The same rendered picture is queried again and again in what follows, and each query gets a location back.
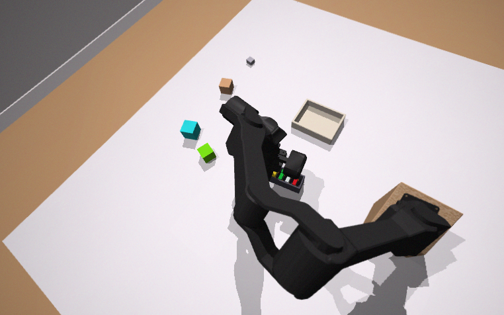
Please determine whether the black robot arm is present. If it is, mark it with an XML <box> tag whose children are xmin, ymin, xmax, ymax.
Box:
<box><xmin>219</xmin><ymin>95</ymin><xmax>451</xmax><ymax>300</ymax></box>

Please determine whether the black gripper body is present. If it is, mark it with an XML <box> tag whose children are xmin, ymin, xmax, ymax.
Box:
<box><xmin>263</xmin><ymin>143</ymin><xmax>307</xmax><ymax>179</ymax></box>

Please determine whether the small green cube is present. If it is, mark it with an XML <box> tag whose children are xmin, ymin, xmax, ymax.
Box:
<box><xmin>197</xmin><ymin>143</ymin><xmax>216</xmax><ymax>163</ymax></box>

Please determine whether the cyan cube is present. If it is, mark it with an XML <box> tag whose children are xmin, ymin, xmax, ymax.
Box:
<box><xmin>180</xmin><ymin>120</ymin><xmax>201</xmax><ymax>140</ymax></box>

